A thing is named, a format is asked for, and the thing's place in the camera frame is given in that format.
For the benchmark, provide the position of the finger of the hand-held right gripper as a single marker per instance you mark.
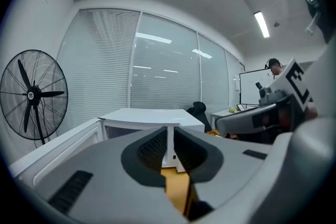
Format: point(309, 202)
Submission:
point(241, 118)

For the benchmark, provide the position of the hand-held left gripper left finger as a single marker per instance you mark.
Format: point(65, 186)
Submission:
point(105, 165)

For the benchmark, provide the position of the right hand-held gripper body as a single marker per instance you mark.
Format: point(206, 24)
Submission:
point(294, 81)

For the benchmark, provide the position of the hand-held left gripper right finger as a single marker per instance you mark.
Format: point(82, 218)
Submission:
point(236, 165)

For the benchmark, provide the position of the white microwave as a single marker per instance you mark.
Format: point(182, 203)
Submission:
point(147, 116)

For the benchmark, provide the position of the yellow-green fruit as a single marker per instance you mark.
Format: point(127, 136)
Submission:
point(232, 109)

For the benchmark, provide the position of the white desk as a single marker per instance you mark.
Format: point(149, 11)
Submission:
point(223, 113)

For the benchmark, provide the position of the whiteboard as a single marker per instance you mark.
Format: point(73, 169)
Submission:
point(249, 86)

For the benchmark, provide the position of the black office chair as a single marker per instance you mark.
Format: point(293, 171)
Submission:
point(199, 110)

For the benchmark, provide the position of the long ceiling light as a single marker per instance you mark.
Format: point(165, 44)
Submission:
point(262, 24)

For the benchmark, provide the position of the black standing fan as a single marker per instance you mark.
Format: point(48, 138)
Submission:
point(32, 94)

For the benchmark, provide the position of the small picture frame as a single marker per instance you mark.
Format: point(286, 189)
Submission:
point(241, 107)

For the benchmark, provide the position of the grey gripper-mounted camera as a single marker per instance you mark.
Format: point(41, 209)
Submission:
point(266, 94)

